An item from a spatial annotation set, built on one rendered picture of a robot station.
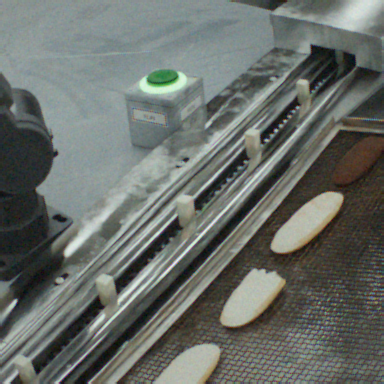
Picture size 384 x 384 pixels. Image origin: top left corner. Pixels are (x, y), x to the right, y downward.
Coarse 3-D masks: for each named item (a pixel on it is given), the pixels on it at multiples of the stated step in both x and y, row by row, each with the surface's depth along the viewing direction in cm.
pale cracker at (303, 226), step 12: (312, 204) 83; (324, 204) 82; (336, 204) 82; (300, 216) 82; (312, 216) 81; (324, 216) 81; (288, 228) 81; (300, 228) 80; (312, 228) 80; (276, 240) 80; (288, 240) 79; (300, 240) 79; (276, 252) 79; (288, 252) 79
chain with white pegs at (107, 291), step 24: (240, 168) 102; (216, 192) 98; (192, 216) 93; (168, 240) 92; (144, 264) 90; (120, 288) 86; (96, 312) 84; (72, 336) 81; (24, 360) 74; (48, 360) 78
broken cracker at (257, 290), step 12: (252, 276) 75; (264, 276) 75; (276, 276) 75; (240, 288) 74; (252, 288) 74; (264, 288) 73; (276, 288) 74; (228, 300) 74; (240, 300) 73; (252, 300) 72; (264, 300) 72; (228, 312) 72; (240, 312) 72; (252, 312) 71; (228, 324) 71; (240, 324) 71
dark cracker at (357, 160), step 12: (360, 144) 91; (372, 144) 90; (348, 156) 89; (360, 156) 88; (372, 156) 88; (336, 168) 88; (348, 168) 87; (360, 168) 87; (336, 180) 87; (348, 180) 86
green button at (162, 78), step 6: (156, 72) 109; (162, 72) 109; (168, 72) 109; (174, 72) 109; (150, 78) 108; (156, 78) 108; (162, 78) 107; (168, 78) 107; (174, 78) 107; (150, 84) 107; (156, 84) 107; (162, 84) 107; (168, 84) 107
